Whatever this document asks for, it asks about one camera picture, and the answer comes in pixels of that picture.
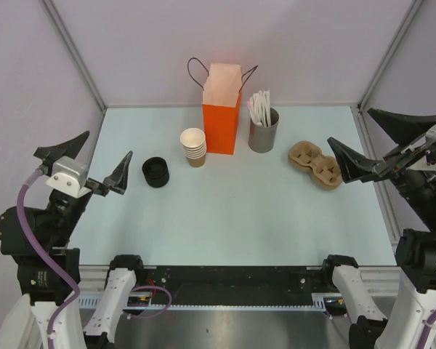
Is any stack of brown paper cups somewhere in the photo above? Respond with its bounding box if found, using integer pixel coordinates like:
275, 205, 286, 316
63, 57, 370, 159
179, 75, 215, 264
179, 128, 207, 168

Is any orange paper bag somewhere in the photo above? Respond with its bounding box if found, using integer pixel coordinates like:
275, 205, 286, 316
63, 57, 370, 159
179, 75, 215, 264
194, 63, 257, 155

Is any remaining cardboard cup carrier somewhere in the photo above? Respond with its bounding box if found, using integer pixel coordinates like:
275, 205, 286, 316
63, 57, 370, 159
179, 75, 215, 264
288, 156, 343, 190

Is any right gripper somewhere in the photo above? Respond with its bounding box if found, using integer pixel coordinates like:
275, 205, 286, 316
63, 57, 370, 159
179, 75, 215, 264
327, 105, 436, 228

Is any brown cardboard cup carrier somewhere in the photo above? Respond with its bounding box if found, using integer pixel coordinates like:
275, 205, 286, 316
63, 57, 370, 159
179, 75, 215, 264
288, 141, 340, 175

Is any stack of black lids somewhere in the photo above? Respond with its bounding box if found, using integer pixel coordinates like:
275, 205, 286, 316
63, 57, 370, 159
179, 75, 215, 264
142, 157, 169, 188

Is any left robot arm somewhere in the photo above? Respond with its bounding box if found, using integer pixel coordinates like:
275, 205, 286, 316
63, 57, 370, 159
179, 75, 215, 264
0, 132, 146, 348

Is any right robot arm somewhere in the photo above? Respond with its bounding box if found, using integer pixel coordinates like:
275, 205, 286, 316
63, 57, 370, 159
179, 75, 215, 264
320, 108, 436, 348

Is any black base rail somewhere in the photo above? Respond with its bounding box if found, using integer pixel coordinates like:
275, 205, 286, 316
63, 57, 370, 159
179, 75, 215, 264
136, 266, 336, 307

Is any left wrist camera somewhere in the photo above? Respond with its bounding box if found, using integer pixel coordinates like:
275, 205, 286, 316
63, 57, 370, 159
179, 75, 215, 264
46, 156, 90, 198

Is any grey cylindrical holder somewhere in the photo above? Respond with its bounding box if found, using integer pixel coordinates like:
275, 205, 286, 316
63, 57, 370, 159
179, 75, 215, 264
248, 108, 279, 153

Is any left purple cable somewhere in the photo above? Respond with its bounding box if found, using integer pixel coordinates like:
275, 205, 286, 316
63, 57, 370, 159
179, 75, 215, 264
16, 170, 81, 345

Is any white slotted cable duct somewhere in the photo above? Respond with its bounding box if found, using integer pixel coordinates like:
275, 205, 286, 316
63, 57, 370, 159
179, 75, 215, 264
76, 293, 350, 312

